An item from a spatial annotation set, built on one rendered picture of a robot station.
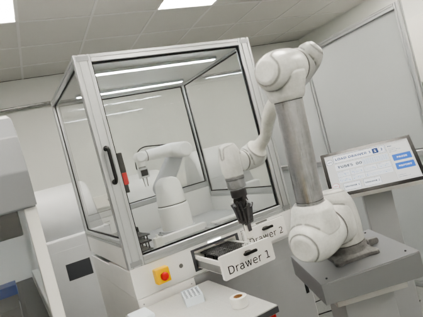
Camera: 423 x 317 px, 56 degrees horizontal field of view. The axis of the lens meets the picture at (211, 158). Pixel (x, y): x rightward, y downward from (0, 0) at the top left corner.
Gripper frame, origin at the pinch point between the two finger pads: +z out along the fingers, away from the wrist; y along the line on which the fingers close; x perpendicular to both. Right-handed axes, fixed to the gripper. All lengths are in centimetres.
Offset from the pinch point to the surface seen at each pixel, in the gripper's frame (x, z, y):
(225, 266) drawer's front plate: 15.6, 11.4, 4.0
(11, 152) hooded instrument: 83, -59, 27
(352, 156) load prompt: -91, -16, -7
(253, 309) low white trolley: 25.0, 23.3, -18.3
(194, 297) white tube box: 29.9, 20.2, 12.1
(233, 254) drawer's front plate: 9.8, 7.6, 2.8
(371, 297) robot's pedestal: -3, 27, -52
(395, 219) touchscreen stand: -95, 25, -21
